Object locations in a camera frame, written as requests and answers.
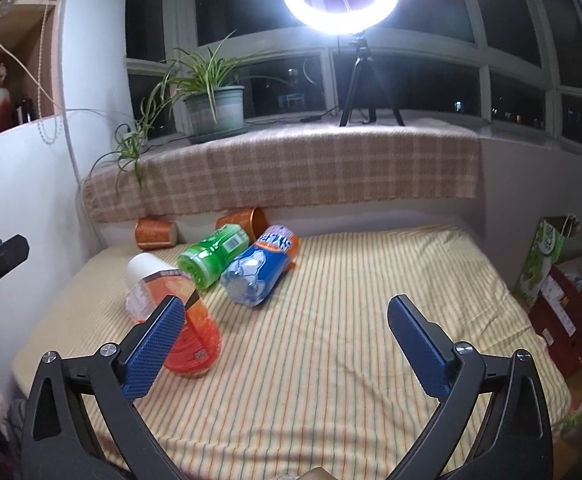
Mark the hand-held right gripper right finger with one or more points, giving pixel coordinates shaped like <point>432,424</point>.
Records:
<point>421,350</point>

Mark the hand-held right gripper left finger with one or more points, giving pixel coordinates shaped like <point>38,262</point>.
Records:
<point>151,350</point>

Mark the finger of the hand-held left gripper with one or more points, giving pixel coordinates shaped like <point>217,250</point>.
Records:
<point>3,257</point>

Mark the copper metal cup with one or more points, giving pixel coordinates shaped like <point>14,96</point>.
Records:
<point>238,222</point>
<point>153,232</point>

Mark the orange plastic bottle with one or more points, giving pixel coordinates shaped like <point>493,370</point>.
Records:
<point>198,340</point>

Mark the striped bed sheet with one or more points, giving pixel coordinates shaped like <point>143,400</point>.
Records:
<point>321,360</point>

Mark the green plastic bottle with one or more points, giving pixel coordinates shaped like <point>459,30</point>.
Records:
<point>211,257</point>

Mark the blue Fanta bottle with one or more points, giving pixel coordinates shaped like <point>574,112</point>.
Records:
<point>256,270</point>

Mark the red cardboard box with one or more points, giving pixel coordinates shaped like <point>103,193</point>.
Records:
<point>561,320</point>

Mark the green paper bag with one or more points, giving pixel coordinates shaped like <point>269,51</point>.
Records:
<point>541,260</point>

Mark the black flask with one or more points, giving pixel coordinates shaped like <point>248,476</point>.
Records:
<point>23,107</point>

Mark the checked beige blanket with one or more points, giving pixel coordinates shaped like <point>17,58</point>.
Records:
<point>296,170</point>

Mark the green pot saucer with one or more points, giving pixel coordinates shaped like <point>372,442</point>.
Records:
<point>221,135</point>

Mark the wooden shelf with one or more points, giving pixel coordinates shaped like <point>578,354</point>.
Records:
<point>46,35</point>

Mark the green flower pot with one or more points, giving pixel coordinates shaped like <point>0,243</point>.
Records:
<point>216,110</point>

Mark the black tripod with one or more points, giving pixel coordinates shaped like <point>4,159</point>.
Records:
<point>358,85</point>

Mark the spider plant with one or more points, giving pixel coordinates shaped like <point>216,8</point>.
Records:
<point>206,67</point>

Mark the window frame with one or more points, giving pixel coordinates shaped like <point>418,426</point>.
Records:
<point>481,60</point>

